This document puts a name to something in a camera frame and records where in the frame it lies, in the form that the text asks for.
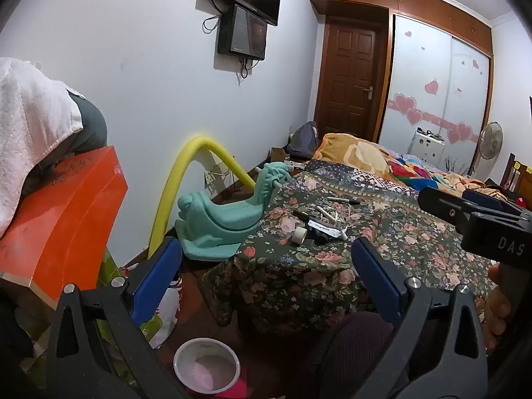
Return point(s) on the brown wooden door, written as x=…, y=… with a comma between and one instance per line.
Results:
x=349, y=83

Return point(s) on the dark floral bedspread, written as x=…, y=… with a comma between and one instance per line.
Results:
x=415, y=249

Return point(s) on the wardrobe with heart stickers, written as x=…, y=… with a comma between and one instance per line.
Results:
x=424, y=70

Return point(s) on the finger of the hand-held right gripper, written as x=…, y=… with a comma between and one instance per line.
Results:
x=440, y=208
x=484, y=201

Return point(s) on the grey black marker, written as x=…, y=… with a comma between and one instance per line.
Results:
x=345, y=201

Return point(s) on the orange box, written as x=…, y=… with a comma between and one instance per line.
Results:
x=62, y=216

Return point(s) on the black silver packet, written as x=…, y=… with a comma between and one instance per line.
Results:
x=324, y=229

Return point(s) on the white tape roll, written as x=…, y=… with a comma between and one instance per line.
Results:
x=299, y=236

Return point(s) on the person's right hand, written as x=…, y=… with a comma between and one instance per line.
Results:
x=496, y=320

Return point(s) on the wall socket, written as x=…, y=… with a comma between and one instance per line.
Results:
x=210, y=178

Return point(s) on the white towel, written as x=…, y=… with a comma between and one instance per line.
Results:
x=25, y=112

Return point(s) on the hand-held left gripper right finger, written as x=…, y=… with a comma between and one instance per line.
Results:
x=376, y=276

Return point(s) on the teal plastic rocking toy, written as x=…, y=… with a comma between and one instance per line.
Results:
x=216, y=220

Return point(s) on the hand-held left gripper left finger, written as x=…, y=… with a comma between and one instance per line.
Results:
x=156, y=282

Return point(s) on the standing electric fan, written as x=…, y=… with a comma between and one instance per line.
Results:
x=490, y=139

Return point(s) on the cardboard box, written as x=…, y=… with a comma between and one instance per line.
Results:
x=277, y=154

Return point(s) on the white round bin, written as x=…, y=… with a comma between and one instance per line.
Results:
x=187, y=361

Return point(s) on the black pen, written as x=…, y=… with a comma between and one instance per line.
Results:
x=303, y=215

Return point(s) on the yellow foam tube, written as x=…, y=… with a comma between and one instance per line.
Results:
x=166, y=199

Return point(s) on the grey backpack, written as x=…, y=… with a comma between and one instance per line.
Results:
x=303, y=141

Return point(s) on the small white cabinet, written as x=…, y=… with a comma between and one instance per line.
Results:
x=426, y=143

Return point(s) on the wooden chair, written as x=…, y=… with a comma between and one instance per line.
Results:
x=515, y=174

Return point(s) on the dark patterned blanket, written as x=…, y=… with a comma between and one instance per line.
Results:
x=374, y=181

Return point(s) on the multicoloured blanket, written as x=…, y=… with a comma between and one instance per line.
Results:
x=409, y=172

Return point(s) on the grey cloth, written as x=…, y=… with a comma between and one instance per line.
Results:
x=89, y=129

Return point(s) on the white plastic bag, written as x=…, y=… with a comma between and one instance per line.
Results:
x=168, y=311

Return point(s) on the orange blanket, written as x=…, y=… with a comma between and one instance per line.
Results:
x=349, y=149

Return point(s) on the small black wall screen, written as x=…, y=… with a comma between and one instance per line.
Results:
x=241, y=33

